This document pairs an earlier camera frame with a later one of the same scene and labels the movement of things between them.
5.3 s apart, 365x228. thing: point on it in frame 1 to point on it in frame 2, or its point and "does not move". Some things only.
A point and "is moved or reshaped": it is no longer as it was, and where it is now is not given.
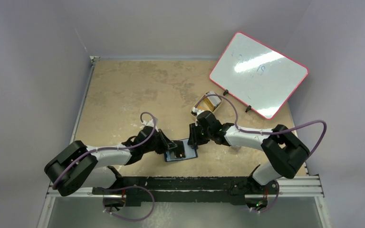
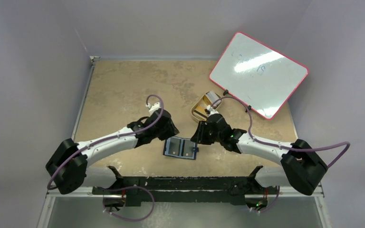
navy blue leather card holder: x=190 y=152 is moved or reshaped
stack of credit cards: x=209 y=102 does not move
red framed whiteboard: x=261 y=77 does not move
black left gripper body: x=158 y=146 to x=163 y=134
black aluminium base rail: x=139 y=190 does not move
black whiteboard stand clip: x=248 y=109 does not move
